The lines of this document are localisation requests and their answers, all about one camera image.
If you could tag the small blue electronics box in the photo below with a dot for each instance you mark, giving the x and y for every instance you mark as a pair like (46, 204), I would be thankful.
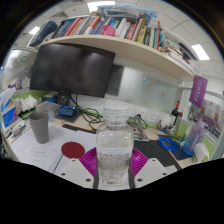
(68, 110)

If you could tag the white wall socket row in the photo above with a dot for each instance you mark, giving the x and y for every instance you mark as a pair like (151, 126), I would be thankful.
(146, 115)

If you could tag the dark wine bottle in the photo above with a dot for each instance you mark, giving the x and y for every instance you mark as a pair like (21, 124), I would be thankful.
(176, 115)

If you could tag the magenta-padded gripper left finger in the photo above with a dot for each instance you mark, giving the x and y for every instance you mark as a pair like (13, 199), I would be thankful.
(78, 171)

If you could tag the white tissue pack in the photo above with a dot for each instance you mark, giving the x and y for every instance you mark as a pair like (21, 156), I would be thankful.
(201, 153)

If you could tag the grey ribbed cup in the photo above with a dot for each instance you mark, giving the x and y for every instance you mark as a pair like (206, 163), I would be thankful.
(40, 128)

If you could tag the grey metal laptop stand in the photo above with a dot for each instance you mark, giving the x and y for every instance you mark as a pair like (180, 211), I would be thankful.
(140, 130)

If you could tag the blue round container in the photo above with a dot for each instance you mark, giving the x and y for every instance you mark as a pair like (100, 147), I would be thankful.
(50, 98)

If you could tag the translucent purple drink bottle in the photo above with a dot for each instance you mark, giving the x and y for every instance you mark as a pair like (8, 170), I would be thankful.
(193, 138)

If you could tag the handwritten white paper sheet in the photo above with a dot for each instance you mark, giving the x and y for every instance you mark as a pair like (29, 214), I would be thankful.
(36, 151)

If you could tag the stack of white napkins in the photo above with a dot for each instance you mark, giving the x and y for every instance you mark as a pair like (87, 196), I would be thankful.
(29, 103)

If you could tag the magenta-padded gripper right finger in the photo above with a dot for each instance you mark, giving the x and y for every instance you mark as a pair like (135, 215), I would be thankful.
(150, 170)

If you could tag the clear plastic water bottle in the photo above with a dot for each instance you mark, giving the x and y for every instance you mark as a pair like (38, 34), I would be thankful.
(115, 146)

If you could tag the blue tissue box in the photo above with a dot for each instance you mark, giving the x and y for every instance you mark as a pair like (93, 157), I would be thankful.
(9, 113)

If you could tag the black computer monitor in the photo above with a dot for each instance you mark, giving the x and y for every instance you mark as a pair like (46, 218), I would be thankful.
(71, 68)

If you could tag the blank white paper sheet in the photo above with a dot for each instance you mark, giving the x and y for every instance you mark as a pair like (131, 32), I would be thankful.
(89, 140)

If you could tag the black desk mat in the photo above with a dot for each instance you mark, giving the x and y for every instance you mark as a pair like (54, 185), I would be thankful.
(156, 153)

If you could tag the colourful partition poster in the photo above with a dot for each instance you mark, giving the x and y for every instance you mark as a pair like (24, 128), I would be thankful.
(208, 115)

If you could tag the flat round red coaster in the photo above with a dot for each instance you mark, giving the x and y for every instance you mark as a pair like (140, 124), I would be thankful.
(72, 150)

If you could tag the purple hanging banner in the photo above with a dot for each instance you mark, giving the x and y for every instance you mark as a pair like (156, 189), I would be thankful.
(198, 90)

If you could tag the clear plastic box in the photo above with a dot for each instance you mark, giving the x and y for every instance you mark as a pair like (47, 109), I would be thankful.
(50, 110)

